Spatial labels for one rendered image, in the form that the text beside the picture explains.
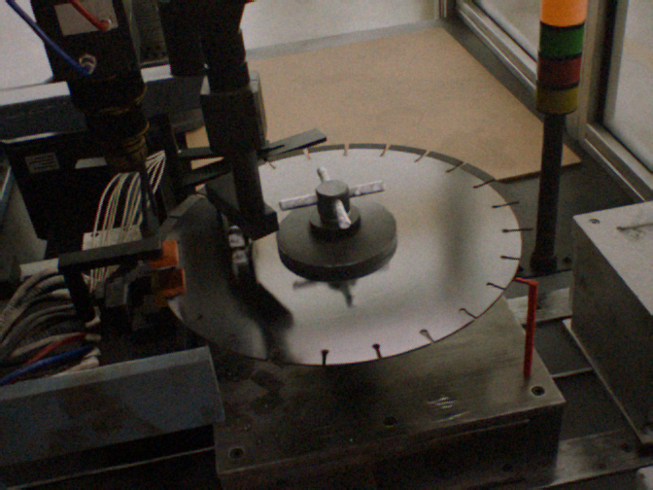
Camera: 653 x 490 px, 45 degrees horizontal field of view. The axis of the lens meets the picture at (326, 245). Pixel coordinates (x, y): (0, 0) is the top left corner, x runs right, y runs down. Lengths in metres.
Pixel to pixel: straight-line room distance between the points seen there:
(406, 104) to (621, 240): 0.67
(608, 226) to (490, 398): 0.23
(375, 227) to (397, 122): 0.64
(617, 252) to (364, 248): 0.25
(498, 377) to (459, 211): 0.16
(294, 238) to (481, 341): 0.20
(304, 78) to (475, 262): 0.91
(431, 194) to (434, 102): 0.64
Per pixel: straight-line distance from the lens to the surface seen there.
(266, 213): 0.66
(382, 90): 1.46
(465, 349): 0.76
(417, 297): 0.66
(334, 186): 0.71
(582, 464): 0.80
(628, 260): 0.79
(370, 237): 0.71
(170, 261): 0.71
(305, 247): 0.71
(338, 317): 0.65
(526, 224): 0.74
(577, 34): 0.86
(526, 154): 1.25
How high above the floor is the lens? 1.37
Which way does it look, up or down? 36 degrees down
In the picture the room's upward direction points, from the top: 7 degrees counter-clockwise
